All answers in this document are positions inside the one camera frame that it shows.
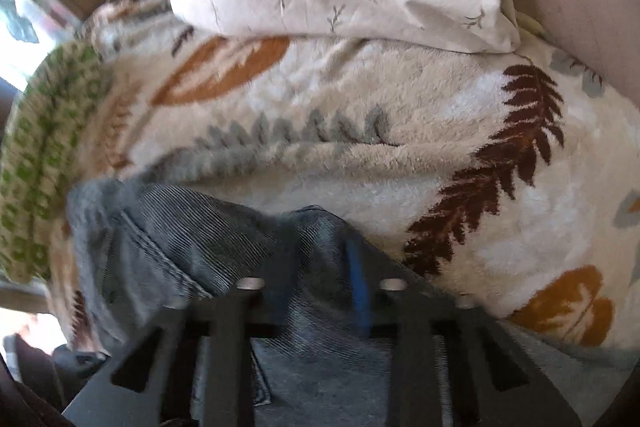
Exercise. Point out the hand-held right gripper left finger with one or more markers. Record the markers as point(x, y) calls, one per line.
point(235, 337)

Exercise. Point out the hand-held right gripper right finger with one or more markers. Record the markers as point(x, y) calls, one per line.
point(359, 292)

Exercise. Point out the green patterned cloth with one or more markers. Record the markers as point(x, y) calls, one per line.
point(45, 132)

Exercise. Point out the leaf print fleece blanket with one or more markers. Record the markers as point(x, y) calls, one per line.
point(350, 107)

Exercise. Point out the blue denim pants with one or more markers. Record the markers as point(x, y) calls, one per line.
point(165, 237)

